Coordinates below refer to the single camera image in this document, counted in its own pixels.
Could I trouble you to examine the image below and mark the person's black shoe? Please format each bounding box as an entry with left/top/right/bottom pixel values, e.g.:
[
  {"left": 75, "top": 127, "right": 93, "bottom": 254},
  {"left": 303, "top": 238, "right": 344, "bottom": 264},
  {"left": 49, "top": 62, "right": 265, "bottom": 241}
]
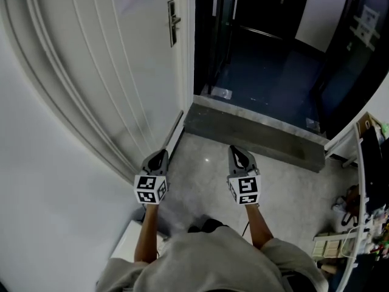
[{"left": 187, "top": 218, "right": 230, "bottom": 234}]

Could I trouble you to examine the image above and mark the grey stone threshold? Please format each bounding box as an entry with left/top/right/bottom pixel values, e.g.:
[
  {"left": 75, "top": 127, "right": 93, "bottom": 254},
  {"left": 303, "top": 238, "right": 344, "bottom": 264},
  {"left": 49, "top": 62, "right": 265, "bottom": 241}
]
[{"left": 183, "top": 94, "right": 331, "bottom": 174}]

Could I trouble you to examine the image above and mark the dark glass door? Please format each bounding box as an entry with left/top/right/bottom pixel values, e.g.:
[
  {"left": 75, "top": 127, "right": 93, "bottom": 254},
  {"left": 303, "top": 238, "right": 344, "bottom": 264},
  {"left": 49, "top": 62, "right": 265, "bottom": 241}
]
[{"left": 312, "top": 0, "right": 389, "bottom": 140}]

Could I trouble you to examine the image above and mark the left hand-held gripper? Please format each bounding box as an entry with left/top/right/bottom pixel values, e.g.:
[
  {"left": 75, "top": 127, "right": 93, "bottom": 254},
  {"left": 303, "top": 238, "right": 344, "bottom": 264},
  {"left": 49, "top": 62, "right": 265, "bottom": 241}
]
[{"left": 133, "top": 148, "right": 170, "bottom": 206}]

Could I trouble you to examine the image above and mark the person's right forearm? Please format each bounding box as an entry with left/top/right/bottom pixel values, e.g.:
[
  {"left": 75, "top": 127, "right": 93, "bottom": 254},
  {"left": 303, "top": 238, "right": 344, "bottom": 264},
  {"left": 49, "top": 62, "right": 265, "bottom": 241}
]
[{"left": 244, "top": 204, "right": 275, "bottom": 251}]

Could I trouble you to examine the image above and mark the silver door lock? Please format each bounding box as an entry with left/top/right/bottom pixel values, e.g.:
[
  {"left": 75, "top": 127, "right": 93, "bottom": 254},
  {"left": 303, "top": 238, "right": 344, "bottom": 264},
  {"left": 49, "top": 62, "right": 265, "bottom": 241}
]
[{"left": 167, "top": 0, "right": 182, "bottom": 48}]

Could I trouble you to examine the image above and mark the person's grey shirt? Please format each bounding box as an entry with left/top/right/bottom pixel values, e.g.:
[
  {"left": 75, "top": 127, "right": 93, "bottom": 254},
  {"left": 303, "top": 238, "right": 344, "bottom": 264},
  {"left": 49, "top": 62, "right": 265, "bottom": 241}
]
[{"left": 95, "top": 224, "right": 329, "bottom": 292}]

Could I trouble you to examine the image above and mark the cardboard box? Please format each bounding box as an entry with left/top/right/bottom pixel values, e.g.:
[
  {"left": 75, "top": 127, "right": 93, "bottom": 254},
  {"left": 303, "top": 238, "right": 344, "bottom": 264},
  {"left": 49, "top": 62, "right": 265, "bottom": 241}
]
[{"left": 356, "top": 111, "right": 384, "bottom": 140}]

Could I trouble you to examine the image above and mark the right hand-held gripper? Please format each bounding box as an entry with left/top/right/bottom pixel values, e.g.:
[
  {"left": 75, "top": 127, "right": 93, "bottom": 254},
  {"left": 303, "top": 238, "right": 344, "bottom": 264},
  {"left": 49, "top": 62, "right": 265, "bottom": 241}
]
[{"left": 226, "top": 145, "right": 262, "bottom": 206}]

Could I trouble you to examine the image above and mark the person's left forearm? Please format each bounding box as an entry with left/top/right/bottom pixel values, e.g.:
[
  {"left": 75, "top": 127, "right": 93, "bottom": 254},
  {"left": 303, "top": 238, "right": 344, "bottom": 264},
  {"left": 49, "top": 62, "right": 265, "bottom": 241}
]
[{"left": 134, "top": 204, "right": 160, "bottom": 263}]

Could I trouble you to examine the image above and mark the white paper sign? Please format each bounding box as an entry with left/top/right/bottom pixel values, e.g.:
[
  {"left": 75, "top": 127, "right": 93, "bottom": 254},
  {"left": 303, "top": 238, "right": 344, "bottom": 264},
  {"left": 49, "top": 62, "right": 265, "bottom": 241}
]
[{"left": 348, "top": 4, "right": 381, "bottom": 52}]

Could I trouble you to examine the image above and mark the white box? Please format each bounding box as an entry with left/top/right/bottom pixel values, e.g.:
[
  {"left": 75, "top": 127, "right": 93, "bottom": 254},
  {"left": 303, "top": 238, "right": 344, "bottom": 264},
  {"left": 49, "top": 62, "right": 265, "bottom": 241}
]
[{"left": 109, "top": 220, "right": 170, "bottom": 263}]

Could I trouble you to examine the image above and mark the white panelled door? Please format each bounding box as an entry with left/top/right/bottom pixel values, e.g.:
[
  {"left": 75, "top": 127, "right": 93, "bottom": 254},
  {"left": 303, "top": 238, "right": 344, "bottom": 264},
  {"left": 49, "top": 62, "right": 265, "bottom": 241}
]
[{"left": 0, "top": 0, "right": 196, "bottom": 184}]

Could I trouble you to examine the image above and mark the dark hallway door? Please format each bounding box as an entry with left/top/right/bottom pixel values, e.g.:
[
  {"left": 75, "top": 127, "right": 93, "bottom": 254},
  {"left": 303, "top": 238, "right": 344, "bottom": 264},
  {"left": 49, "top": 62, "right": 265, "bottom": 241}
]
[{"left": 234, "top": 0, "right": 313, "bottom": 43}]

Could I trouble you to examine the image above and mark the clear plastic sheet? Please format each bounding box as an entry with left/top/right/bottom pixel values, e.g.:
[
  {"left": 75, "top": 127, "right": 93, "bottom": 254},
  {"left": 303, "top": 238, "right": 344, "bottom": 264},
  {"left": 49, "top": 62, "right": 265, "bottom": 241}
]
[
  {"left": 208, "top": 86, "right": 234, "bottom": 100},
  {"left": 305, "top": 117, "right": 322, "bottom": 134}
]

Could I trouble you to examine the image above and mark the white metal rack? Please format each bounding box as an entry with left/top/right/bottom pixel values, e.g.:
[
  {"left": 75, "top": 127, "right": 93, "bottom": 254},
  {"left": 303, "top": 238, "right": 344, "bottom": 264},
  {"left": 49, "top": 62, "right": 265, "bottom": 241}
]
[{"left": 312, "top": 122, "right": 389, "bottom": 292}]

